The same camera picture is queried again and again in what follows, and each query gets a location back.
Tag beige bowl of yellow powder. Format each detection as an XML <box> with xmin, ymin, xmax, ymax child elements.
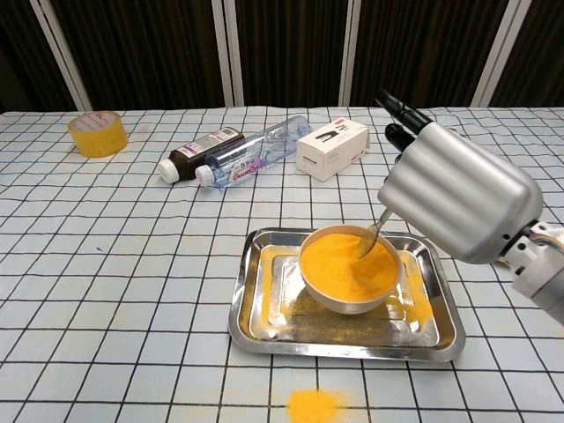
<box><xmin>298</xmin><ymin>224</ymin><xmax>402</xmax><ymax>315</ymax></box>

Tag large stainless steel tray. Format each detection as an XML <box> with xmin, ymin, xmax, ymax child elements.
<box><xmin>226</xmin><ymin>226</ymin><xmax>467</xmax><ymax>362</ymax></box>

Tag dark folding screen white frames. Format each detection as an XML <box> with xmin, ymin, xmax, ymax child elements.
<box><xmin>0</xmin><ymin>0</ymin><xmax>564</xmax><ymax>114</ymax></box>

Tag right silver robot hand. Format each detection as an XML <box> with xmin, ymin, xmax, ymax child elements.
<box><xmin>374</xmin><ymin>87</ymin><xmax>544</xmax><ymax>265</ymax></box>

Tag white cardboard product box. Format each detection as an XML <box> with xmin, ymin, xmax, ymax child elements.
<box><xmin>295</xmin><ymin>117</ymin><xmax>371</xmax><ymax>183</ymax></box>

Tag silver spoon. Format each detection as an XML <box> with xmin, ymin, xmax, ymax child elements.
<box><xmin>355</xmin><ymin>207</ymin><xmax>393</xmax><ymax>260</ymax></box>

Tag spilled yellow powder pile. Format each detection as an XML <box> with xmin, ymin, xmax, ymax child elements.
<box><xmin>286</xmin><ymin>388</ymin><xmax>343</xmax><ymax>423</ymax></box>

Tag clear plastic water bottle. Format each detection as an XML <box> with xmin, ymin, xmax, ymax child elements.
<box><xmin>194</xmin><ymin>115</ymin><xmax>314</xmax><ymax>189</ymax></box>

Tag brown medicine bottle white cap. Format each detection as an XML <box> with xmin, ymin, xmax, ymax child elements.
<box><xmin>158</xmin><ymin>126</ymin><xmax>247</xmax><ymax>184</ymax></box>

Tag white black checked tablecloth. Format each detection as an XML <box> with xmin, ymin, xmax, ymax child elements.
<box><xmin>0</xmin><ymin>104</ymin><xmax>564</xmax><ymax>423</ymax></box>

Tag small stainless steel tray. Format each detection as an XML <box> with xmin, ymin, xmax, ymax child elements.
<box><xmin>249</xmin><ymin>241</ymin><xmax>442</xmax><ymax>347</ymax></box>

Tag yellow packing tape roll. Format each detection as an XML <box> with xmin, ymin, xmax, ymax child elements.
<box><xmin>66</xmin><ymin>110</ymin><xmax>130</xmax><ymax>159</ymax></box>

